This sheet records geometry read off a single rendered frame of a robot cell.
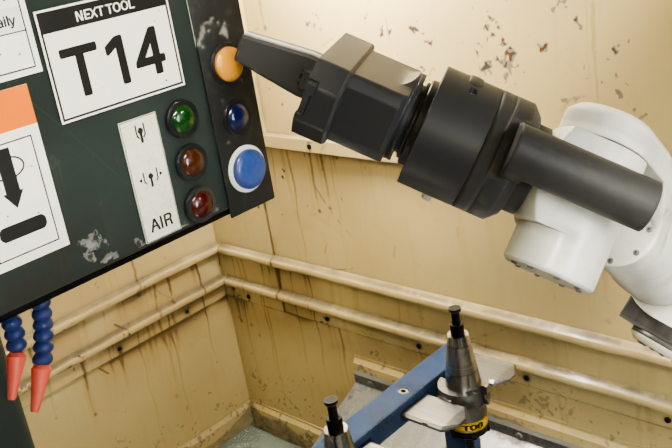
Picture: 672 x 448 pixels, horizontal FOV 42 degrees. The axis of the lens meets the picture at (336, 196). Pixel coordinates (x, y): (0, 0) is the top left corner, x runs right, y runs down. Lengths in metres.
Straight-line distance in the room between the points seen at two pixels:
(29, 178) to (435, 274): 1.11
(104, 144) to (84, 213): 0.05
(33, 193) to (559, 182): 0.32
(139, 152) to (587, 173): 0.29
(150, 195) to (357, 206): 1.06
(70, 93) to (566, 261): 0.33
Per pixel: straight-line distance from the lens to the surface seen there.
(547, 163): 0.56
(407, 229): 1.58
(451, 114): 0.58
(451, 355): 1.08
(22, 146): 0.56
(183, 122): 0.62
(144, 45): 0.60
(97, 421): 1.95
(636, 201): 0.57
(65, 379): 1.87
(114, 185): 0.60
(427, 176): 0.59
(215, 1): 0.64
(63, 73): 0.57
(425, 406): 1.09
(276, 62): 0.62
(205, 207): 0.64
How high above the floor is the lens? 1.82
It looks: 19 degrees down
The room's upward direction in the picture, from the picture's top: 9 degrees counter-clockwise
